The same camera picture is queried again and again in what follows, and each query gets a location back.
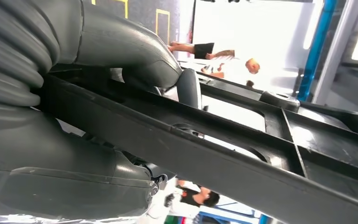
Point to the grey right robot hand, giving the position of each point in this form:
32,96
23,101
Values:
58,173

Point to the person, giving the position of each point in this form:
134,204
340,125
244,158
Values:
194,198
203,50

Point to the grey pillar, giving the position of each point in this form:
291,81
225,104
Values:
336,49

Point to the blue metal post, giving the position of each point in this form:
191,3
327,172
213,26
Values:
316,49

